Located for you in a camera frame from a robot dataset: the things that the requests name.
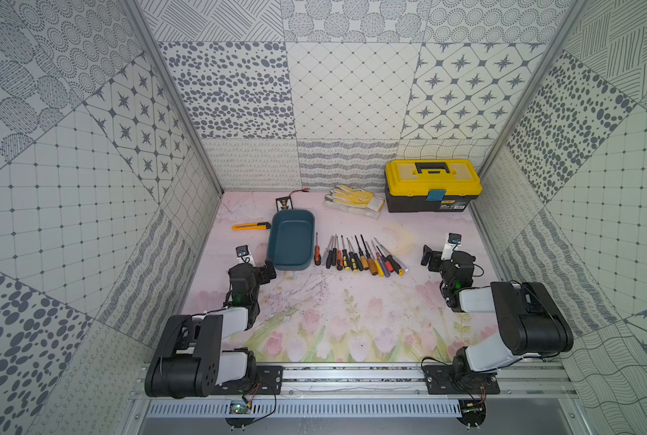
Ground teal plastic storage tray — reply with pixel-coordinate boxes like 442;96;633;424
267;210;316;271

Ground red black screwdriver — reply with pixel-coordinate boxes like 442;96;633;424
374;240;395;275

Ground clear blue red screwdriver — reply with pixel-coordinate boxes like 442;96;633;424
372;243;390;277

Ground yellow handle screwdriver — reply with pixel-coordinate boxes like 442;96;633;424
365;242;385;277

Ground wooden orange handle screwdriver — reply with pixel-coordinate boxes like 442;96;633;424
361;236;378;276

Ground black grey handle screwdriver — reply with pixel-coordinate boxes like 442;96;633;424
325;235;336;269

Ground large orange black screwdriver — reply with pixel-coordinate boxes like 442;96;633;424
334;235;343;271

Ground black long screwdriver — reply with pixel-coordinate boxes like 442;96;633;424
354;235;365;271

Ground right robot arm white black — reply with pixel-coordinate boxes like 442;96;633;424
421;244;575;374

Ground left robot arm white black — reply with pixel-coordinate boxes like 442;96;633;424
144;260;276;399

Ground orange utility knife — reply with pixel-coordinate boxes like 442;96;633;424
231;222;272;231

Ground yellow black toolbox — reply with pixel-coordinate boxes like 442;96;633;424
385;159;483;213

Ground yellow work gloves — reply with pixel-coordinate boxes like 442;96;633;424
323;185;385;219

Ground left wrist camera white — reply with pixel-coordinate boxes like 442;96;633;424
236;245;254;264

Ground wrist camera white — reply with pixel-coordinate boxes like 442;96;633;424
236;245;254;264
441;233;462;260

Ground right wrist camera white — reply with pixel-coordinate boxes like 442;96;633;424
441;233;462;260

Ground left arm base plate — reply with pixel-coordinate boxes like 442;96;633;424
211;364;284;396

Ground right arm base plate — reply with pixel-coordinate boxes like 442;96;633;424
421;364;500;397

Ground aluminium rail frame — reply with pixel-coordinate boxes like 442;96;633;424
130;361;580;401

